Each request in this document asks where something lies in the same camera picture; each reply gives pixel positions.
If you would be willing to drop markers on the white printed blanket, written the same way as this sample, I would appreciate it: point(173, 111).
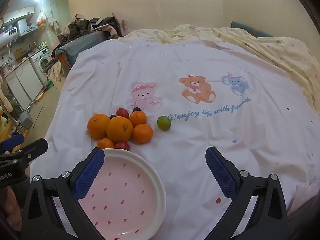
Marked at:
point(200, 135)

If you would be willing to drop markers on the red cherry tomato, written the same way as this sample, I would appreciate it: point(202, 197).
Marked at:
point(122, 113)
point(122, 145)

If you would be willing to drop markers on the pile of clothes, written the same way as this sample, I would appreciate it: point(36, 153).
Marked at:
point(82, 27)

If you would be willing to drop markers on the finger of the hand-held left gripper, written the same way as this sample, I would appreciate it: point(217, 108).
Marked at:
point(32, 150)
point(12, 141)

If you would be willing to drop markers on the white upper cabinets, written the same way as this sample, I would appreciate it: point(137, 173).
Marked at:
point(18, 13)

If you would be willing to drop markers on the small orange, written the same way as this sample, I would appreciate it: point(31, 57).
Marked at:
point(105, 143)

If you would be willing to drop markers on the tall white cabinet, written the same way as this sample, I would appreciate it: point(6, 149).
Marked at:
point(50, 7)

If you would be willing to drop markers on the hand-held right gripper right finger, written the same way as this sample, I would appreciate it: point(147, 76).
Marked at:
point(221, 175)

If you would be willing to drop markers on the hanging plastic bag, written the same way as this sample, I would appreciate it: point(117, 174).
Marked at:
point(42, 18)

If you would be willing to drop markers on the floral cloth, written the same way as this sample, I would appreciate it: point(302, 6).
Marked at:
point(55, 71)

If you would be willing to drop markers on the range hood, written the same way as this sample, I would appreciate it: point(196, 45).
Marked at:
point(23, 26)

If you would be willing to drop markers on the dark purple grape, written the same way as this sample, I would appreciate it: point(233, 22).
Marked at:
point(112, 116)
point(136, 109)

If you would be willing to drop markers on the person's left hand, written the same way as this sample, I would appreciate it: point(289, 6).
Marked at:
point(11, 207)

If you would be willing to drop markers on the white base cabinets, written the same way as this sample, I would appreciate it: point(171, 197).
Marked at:
point(25, 80)

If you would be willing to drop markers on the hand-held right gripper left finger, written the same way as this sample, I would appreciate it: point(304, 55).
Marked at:
point(88, 177)

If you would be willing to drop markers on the wooden rack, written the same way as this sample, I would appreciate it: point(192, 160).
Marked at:
point(10, 127)

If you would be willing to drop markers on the green lime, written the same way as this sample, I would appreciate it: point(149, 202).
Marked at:
point(164, 122)

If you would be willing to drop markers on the teal mattress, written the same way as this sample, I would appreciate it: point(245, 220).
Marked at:
point(80, 45)

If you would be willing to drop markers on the pale yellow quilt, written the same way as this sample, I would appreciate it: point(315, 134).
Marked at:
point(280, 50)

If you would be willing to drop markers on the large orange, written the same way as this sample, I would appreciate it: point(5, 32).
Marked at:
point(120, 129)

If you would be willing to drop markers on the grey dustpan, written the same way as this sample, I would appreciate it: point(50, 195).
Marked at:
point(25, 120)

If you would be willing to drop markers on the medium orange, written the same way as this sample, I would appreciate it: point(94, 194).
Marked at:
point(98, 125)
point(137, 118)
point(142, 133)

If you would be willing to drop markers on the pink strawberry-print plate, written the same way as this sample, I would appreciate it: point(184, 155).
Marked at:
point(125, 197)

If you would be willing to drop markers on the white washing machine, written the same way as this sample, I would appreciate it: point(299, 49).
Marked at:
point(41, 60)

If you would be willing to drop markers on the white water heater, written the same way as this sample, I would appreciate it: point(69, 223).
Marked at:
point(8, 32)

